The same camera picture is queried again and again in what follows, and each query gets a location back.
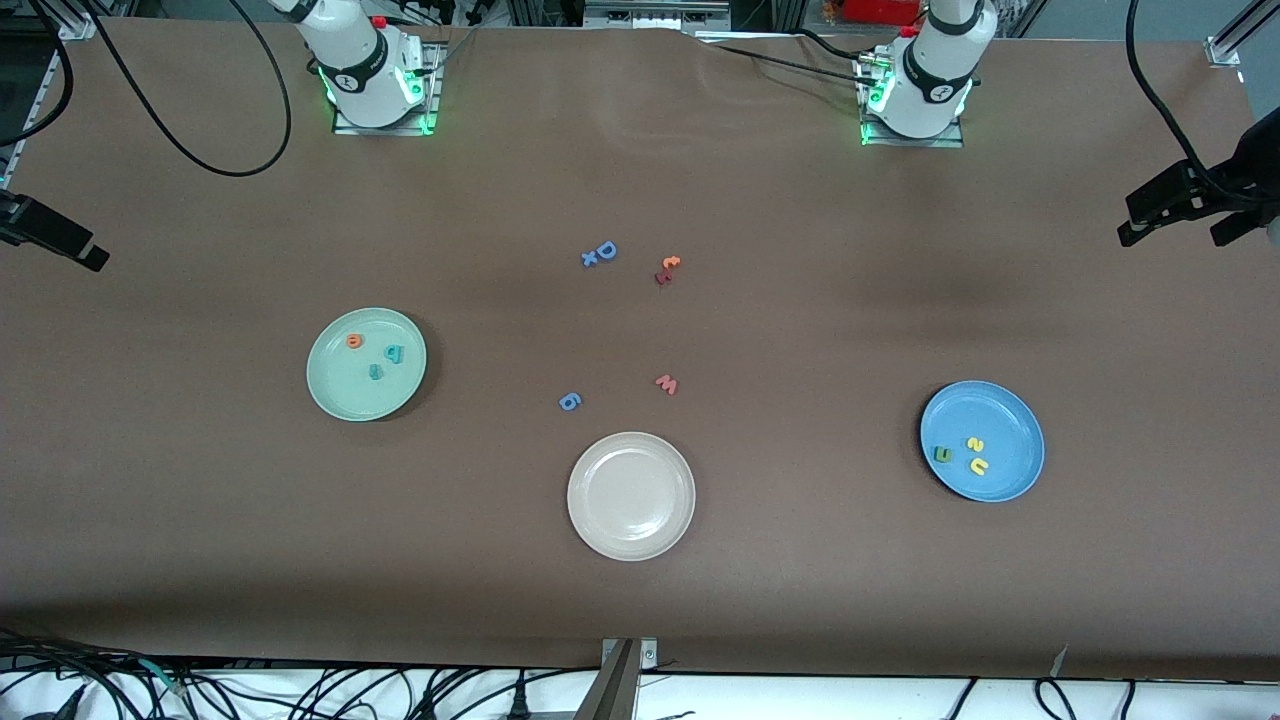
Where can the aluminium corner bracket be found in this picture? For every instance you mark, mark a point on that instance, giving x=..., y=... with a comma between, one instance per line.
x=78, y=25

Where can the beige plate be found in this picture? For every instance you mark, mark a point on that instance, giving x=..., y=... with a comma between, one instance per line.
x=631, y=496

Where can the silver table edge rail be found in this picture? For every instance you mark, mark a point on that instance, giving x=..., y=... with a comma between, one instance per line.
x=45, y=85

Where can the blue plate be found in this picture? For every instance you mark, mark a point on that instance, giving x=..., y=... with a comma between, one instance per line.
x=1010, y=420

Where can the blue foam letter D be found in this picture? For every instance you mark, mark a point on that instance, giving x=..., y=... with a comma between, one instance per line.
x=599, y=250

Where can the red box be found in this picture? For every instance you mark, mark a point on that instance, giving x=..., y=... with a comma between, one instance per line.
x=880, y=10

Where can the red foam letter w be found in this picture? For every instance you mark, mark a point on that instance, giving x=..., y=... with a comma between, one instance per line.
x=667, y=385

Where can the grey metal frame rack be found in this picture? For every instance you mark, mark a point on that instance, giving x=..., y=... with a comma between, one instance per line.
x=650, y=12

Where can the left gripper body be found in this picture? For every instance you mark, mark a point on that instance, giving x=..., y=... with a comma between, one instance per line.
x=1256, y=160

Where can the teal foam letter a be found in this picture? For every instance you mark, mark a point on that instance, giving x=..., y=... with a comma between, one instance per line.
x=394, y=354

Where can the black power plug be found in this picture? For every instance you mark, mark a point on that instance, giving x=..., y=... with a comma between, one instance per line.
x=518, y=705

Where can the light green plate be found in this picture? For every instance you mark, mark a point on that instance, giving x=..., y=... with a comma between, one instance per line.
x=340, y=385

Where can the aluminium mount post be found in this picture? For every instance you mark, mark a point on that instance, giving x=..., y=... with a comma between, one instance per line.
x=615, y=690

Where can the brown table cover sheet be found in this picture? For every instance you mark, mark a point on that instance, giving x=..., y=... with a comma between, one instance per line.
x=200, y=500

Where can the blue foam letter g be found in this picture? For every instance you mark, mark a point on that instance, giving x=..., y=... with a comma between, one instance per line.
x=570, y=403

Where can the aluminium extrusion bar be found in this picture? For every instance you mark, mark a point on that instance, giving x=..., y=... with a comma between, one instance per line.
x=1230, y=45

